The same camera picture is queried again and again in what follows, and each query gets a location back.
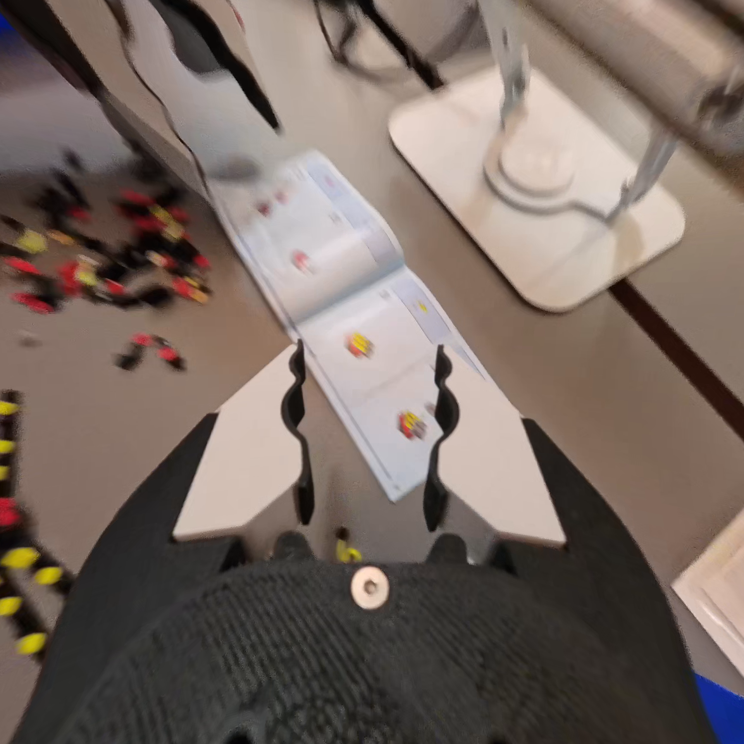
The white metal stand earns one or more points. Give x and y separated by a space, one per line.
552 232

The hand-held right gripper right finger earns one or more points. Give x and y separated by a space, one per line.
494 465

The clear plastic bag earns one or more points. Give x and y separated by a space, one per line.
715 587

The pile of lego pieces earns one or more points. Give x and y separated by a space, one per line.
128 256

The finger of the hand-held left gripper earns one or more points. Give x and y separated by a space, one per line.
133 110
215 110

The black yellow lego spider model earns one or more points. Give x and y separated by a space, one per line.
17 558

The blue plastic bin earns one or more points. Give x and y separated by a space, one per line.
721 709

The lego instruction booklet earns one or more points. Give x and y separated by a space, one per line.
349 302

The black red lego piece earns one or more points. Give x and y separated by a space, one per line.
157 351

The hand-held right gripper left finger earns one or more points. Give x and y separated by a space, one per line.
244 459

